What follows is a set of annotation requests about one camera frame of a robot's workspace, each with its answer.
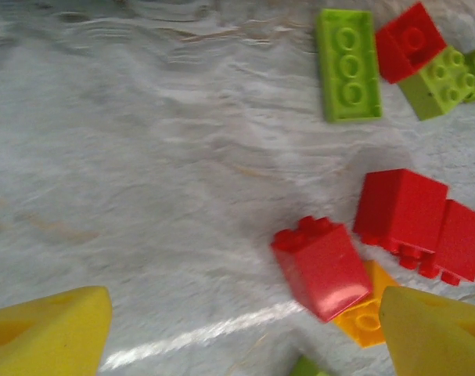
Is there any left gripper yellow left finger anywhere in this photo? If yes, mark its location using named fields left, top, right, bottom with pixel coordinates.
left=0, top=285, right=113, bottom=376

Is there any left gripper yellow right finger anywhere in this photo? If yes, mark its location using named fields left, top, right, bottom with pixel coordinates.
left=379, top=285, right=475, bottom=376

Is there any orange lego brick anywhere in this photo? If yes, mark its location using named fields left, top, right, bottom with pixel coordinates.
left=333, top=258, right=402, bottom=349

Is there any red lego brick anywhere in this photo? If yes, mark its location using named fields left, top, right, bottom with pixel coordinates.
left=374, top=2, right=448, bottom=85
left=419, top=198, right=475, bottom=285
left=352, top=168, right=450, bottom=271
left=271, top=215, right=375, bottom=324

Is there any long green lego brick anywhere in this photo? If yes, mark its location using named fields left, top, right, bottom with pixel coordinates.
left=314, top=8, right=383, bottom=125

